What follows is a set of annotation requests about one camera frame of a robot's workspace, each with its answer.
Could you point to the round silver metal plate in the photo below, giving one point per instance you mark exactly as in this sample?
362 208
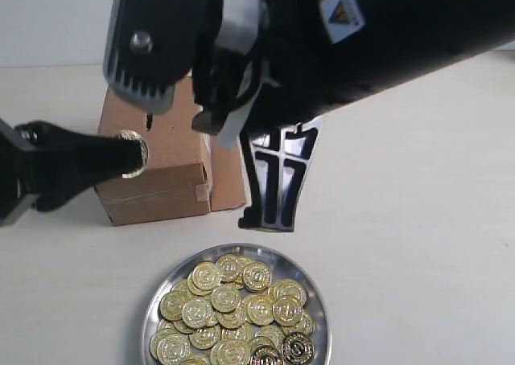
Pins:
249 334

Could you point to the gold coin bottom left plate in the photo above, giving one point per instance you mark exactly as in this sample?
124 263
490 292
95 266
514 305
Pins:
173 349

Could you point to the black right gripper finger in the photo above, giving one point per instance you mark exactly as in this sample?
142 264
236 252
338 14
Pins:
276 165

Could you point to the gold coin plate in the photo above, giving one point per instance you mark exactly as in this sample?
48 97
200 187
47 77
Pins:
206 276
287 310
297 349
173 349
196 313
256 276
225 298

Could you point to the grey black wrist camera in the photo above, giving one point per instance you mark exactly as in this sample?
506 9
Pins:
152 45

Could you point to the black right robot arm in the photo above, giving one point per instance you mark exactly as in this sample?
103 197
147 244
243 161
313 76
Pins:
321 55

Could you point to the gold coin top plate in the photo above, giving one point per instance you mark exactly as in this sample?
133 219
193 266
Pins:
256 276

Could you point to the gold coin bottom right plate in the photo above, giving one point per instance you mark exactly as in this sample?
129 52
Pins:
297 349

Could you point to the brown cardboard slotted box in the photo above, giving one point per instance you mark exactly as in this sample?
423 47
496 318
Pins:
188 173

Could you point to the gold coin centre plate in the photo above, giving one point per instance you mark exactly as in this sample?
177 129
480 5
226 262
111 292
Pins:
225 298

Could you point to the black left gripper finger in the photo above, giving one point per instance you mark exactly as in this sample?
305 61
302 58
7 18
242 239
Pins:
102 153
57 186

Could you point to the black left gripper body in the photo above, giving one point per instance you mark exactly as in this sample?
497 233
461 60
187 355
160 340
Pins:
18 148

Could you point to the gold coin upper left plate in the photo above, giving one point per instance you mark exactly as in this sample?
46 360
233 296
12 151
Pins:
206 276

